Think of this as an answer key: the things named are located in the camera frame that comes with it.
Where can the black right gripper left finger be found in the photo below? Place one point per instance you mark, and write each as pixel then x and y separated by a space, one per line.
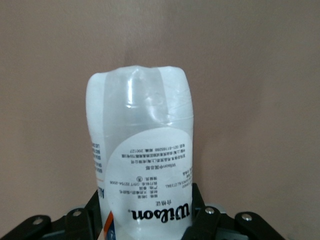
pixel 75 225

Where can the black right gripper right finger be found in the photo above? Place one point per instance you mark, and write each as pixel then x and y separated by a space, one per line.
pixel 207 222

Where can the clear Wilson tennis ball can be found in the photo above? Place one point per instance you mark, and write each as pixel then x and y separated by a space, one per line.
pixel 140 125

